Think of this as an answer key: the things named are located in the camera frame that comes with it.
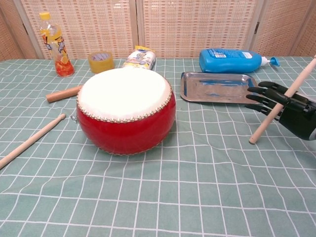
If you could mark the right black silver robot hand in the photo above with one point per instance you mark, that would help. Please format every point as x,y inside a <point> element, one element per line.
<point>300,116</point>

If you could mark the wooden drumstick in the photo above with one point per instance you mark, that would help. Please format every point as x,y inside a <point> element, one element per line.
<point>298,80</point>
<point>29,142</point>

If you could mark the stainless steel rectangular tray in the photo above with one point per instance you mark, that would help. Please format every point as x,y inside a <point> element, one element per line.
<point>212,87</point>

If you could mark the red drum white skin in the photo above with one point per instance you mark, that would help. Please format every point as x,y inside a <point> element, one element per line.
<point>123,130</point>

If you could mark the blue pump detergent bottle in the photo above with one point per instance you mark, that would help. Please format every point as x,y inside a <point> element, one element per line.
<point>229,61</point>

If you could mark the green white checked tablecloth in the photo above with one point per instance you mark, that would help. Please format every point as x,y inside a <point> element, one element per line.
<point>172,192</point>

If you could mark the packaged white rolls yellow header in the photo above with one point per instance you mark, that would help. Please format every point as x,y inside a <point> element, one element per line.
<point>140,59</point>

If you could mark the yellow packing tape roll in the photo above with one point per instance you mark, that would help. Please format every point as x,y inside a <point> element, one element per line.
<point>101,64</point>

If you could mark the bamboo folding screen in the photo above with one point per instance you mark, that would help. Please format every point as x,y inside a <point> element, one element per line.
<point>86,27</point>

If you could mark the orange drink bottle yellow cap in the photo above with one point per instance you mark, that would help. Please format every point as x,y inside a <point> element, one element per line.
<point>58,49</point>

